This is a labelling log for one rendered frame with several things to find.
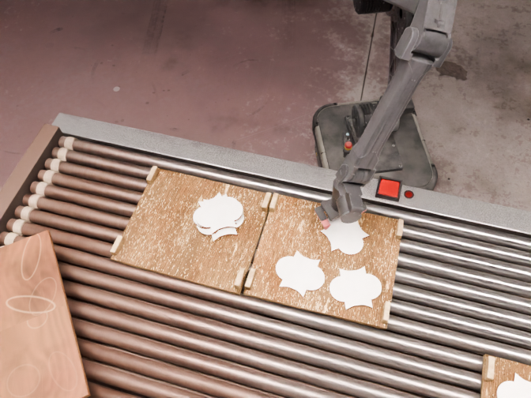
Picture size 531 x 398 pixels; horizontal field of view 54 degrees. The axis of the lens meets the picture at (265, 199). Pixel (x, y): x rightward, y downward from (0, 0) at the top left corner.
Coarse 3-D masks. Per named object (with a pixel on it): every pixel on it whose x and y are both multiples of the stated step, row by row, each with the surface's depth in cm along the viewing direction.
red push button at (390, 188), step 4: (384, 180) 169; (388, 180) 169; (380, 184) 168; (384, 184) 168; (388, 184) 168; (392, 184) 168; (396, 184) 168; (380, 188) 167; (384, 188) 167; (388, 188) 167; (392, 188) 167; (396, 188) 167; (380, 192) 167; (384, 192) 166; (388, 192) 166; (392, 192) 166; (396, 192) 166; (392, 196) 166; (396, 196) 166
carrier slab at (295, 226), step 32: (288, 224) 161; (320, 224) 160; (384, 224) 160; (256, 256) 156; (288, 256) 155; (320, 256) 155; (352, 256) 154; (384, 256) 154; (256, 288) 150; (288, 288) 150; (320, 288) 149; (384, 288) 149; (352, 320) 144
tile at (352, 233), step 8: (336, 224) 159; (344, 224) 159; (352, 224) 159; (328, 232) 158; (336, 232) 158; (344, 232) 158; (352, 232) 158; (360, 232) 157; (336, 240) 156; (344, 240) 156; (352, 240) 156; (360, 240) 156; (336, 248) 155; (344, 248) 155; (352, 248) 155; (360, 248) 155
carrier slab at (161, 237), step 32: (160, 192) 169; (192, 192) 168; (224, 192) 168; (256, 192) 168; (128, 224) 163; (160, 224) 163; (192, 224) 162; (256, 224) 161; (128, 256) 157; (160, 256) 157; (192, 256) 156; (224, 256) 156; (224, 288) 151
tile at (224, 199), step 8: (208, 200) 163; (216, 200) 163; (224, 200) 162; (232, 200) 162; (200, 208) 161; (208, 208) 161; (216, 208) 161; (224, 208) 161; (232, 208) 161; (240, 208) 161; (200, 216) 160; (208, 216) 160; (216, 216) 159; (224, 216) 159; (232, 216) 159; (240, 216) 160; (200, 224) 158; (208, 224) 158; (216, 224) 158; (224, 224) 158; (232, 224) 158
